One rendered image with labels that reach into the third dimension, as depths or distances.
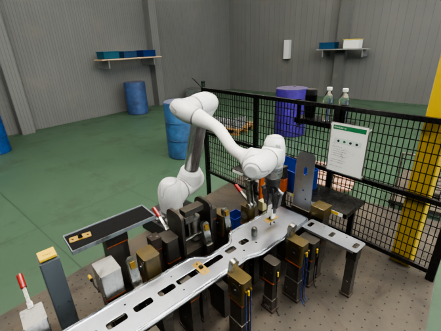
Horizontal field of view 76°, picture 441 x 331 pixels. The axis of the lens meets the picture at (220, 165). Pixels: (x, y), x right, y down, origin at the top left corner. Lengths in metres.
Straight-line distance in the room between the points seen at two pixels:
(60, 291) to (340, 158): 1.57
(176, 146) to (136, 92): 4.23
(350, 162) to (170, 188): 1.09
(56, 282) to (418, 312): 1.61
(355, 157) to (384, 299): 0.74
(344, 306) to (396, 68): 9.75
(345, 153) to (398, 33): 9.25
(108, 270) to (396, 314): 1.31
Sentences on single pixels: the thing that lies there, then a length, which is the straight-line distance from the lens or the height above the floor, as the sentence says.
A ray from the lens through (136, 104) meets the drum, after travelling 9.14.
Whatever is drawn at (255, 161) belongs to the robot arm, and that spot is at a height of 1.44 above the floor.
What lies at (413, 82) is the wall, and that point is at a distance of 10.89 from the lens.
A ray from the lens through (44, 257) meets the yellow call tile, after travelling 1.33.
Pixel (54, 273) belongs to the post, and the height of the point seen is 1.08.
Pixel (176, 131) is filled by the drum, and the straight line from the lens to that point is 5.04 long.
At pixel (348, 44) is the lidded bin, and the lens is 10.56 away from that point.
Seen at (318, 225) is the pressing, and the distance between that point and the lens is 1.60.
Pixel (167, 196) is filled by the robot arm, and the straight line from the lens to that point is 1.86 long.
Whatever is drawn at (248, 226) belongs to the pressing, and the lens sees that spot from 1.54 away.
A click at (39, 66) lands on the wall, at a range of 8.89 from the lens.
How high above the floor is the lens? 1.88
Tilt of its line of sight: 23 degrees down
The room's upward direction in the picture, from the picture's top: 2 degrees counter-clockwise
